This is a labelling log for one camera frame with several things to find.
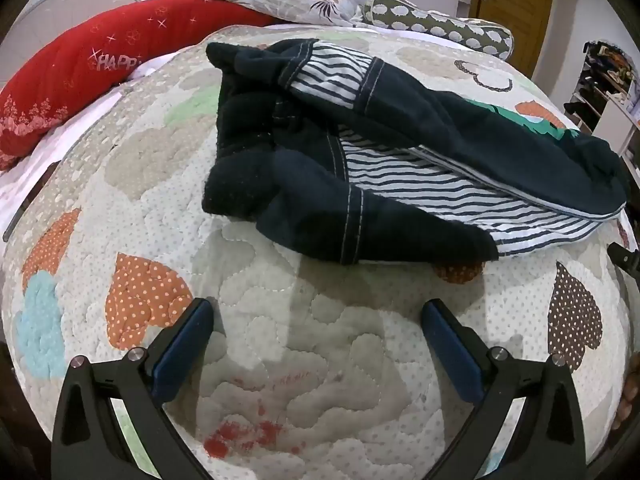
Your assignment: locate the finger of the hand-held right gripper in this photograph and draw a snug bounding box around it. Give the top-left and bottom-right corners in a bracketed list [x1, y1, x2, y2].
[607, 242, 640, 273]

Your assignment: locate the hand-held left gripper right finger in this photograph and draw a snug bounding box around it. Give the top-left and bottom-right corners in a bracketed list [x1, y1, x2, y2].
[420, 299, 588, 480]

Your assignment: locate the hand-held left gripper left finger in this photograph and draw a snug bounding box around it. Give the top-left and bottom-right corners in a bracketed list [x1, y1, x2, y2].
[51, 297, 216, 480]

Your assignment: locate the dark navy pants striped lining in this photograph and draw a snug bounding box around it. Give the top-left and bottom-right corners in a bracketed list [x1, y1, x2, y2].
[201, 37, 630, 267]

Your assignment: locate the person's right hand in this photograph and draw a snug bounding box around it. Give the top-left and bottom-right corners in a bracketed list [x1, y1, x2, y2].
[614, 360, 640, 433]

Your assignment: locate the heart patterned quilt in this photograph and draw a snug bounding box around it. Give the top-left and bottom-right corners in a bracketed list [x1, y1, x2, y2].
[0, 22, 640, 480]

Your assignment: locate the cluttered white shelf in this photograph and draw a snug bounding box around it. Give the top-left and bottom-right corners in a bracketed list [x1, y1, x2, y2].
[565, 37, 640, 156]

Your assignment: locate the white bed sheet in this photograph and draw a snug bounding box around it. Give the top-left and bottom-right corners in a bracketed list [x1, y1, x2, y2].
[0, 50, 166, 241]

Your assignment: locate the wooden door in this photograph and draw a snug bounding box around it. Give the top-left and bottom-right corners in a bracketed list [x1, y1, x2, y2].
[470, 0, 556, 76]

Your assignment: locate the olive polka dot bolster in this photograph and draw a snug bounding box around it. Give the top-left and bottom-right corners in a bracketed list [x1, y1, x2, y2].
[362, 0, 516, 58]

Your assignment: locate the long red bolster pillow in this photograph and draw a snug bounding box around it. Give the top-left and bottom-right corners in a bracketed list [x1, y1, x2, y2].
[0, 0, 281, 171]

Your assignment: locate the round white headboard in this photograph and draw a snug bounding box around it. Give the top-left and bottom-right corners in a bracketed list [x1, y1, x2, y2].
[0, 0, 143, 46]

